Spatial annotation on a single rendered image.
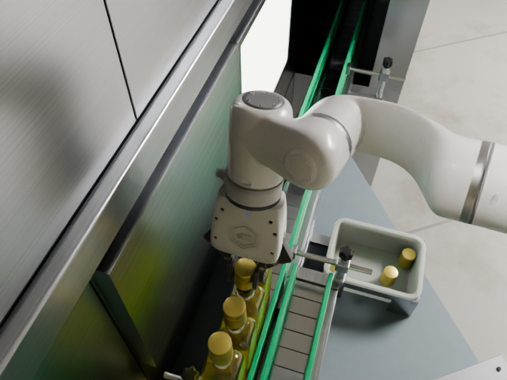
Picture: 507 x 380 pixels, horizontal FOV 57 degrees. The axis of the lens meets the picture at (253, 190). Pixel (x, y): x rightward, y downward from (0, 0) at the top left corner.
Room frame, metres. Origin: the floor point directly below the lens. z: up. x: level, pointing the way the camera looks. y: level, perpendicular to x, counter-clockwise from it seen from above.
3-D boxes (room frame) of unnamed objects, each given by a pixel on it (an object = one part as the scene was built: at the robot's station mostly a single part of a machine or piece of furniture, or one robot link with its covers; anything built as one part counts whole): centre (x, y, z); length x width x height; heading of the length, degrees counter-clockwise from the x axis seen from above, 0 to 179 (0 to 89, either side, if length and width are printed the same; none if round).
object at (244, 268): (0.34, 0.01, 1.16); 0.04 x 0.04 x 0.04
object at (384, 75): (1.09, -0.35, 0.90); 0.17 x 0.05 x 0.23; 73
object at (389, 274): (0.53, -0.33, 0.79); 0.04 x 0.04 x 0.04
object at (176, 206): (0.69, 0.05, 1.15); 0.90 x 0.03 x 0.34; 163
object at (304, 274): (0.48, -0.14, 0.85); 0.09 x 0.04 x 0.07; 73
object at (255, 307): (0.34, 0.01, 0.99); 0.06 x 0.06 x 0.21; 72
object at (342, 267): (0.48, -0.16, 0.95); 0.17 x 0.03 x 0.12; 73
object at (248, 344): (0.29, 0.03, 0.99); 0.06 x 0.06 x 0.21; 73
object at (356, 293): (0.57, -0.26, 0.79); 0.27 x 0.17 x 0.08; 73
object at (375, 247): (0.56, -0.29, 0.80); 0.22 x 0.17 x 0.09; 73
